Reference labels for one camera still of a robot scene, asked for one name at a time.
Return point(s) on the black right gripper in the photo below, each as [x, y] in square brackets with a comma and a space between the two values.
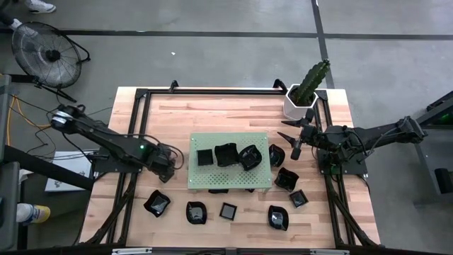
[308, 136]

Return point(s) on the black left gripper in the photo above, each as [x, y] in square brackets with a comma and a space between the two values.
[163, 163]

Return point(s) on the small black square plate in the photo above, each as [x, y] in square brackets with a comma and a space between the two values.
[298, 198]
[205, 157]
[228, 211]

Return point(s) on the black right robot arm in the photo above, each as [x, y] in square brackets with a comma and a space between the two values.
[382, 132]

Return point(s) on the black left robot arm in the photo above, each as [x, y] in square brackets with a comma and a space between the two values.
[106, 140]

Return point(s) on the white hexagonal plant pot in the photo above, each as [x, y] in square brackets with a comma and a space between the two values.
[292, 111]

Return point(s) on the green cactus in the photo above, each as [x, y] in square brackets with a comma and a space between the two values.
[311, 81]

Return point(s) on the green perforated metal shelf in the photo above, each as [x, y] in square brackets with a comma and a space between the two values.
[230, 178]

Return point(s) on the black base lever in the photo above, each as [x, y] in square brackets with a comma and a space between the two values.
[366, 156]

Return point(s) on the white printed box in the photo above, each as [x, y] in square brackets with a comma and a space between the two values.
[67, 177]

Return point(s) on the black diagonal beam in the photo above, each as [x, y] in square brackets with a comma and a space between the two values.
[42, 166]

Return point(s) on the white and yellow canister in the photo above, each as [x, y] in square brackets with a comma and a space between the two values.
[33, 213]

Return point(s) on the black floor fan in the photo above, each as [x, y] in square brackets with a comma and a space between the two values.
[53, 55]

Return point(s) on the black cylinder object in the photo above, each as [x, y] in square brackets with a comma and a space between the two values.
[444, 180]

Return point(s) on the grey metal cabinet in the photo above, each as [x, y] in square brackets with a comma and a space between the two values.
[8, 198]

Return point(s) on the person's foot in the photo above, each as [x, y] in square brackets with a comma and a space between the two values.
[15, 24]
[40, 5]

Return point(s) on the black frame clamp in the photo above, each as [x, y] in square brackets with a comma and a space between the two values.
[279, 85]
[173, 85]

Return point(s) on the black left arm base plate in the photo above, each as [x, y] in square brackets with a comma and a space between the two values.
[106, 168]

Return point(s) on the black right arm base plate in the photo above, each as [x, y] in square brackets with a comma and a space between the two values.
[357, 168]

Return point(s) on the silver metal bracket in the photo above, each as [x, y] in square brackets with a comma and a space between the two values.
[329, 251]
[131, 251]

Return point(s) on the grey metal workstation frame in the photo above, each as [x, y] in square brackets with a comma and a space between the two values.
[421, 170]

